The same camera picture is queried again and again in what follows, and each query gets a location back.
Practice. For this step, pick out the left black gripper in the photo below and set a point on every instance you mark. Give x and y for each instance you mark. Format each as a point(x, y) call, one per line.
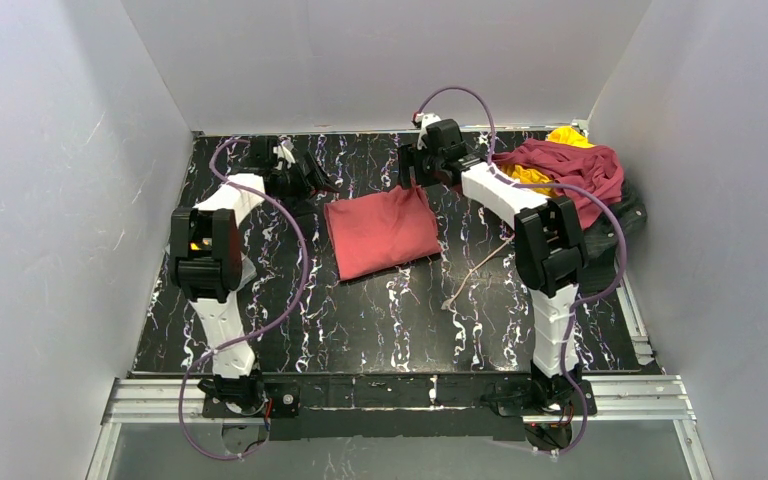
point(306, 175)

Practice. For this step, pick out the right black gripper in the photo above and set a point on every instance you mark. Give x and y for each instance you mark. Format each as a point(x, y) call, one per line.
point(420, 166)

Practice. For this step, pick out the coral pink t-shirt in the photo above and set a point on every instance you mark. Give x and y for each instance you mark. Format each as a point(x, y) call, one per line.
point(380, 231)

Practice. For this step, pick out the maroon garment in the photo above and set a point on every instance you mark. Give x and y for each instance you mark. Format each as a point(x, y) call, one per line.
point(596, 169)

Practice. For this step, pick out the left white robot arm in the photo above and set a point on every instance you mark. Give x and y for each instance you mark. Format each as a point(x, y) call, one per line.
point(216, 223)

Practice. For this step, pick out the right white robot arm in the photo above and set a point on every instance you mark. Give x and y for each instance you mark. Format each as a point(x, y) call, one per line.
point(548, 243)

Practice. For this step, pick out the clear plastic case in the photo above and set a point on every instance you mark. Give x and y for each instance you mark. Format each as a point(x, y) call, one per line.
point(203, 272)

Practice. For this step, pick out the yellow garment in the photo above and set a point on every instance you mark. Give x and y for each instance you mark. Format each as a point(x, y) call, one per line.
point(560, 158)

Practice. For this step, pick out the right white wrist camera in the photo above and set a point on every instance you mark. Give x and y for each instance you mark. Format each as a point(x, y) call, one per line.
point(422, 120)

